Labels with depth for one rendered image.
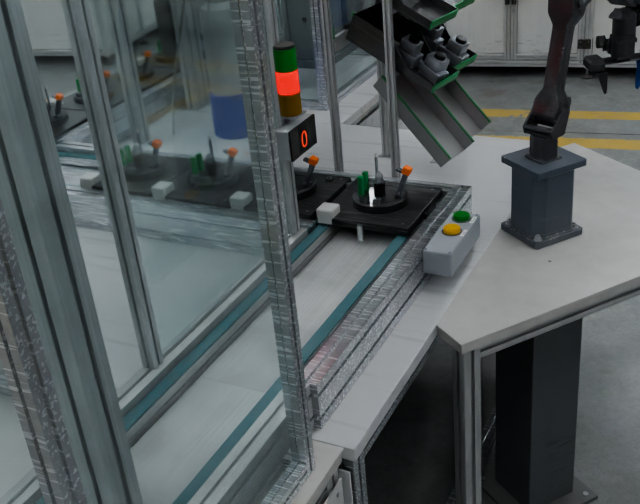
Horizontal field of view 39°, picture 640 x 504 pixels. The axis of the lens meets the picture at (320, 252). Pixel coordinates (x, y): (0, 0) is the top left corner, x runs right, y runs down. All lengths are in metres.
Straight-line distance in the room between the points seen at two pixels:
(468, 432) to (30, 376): 1.29
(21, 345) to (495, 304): 1.29
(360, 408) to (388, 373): 0.12
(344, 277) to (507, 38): 4.31
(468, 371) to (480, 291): 0.20
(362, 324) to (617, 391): 1.59
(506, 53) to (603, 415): 3.58
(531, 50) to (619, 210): 3.85
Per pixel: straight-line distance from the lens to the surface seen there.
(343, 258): 2.11
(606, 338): 3.48
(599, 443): 3.00
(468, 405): 2.02
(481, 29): 6.23
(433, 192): 2.28
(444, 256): 2.02
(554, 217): 2.24
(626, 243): 2.29
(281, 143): 1.99
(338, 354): 1.70
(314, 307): 1.93
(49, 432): 0.99
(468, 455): 2.11
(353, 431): 1.67
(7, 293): 0.91
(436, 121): 2.47
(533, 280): 2.11
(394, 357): 1.85
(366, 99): 3.32
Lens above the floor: 1.93
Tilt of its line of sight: 28 degrees down
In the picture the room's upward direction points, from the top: 6 degrees counter-clockwise
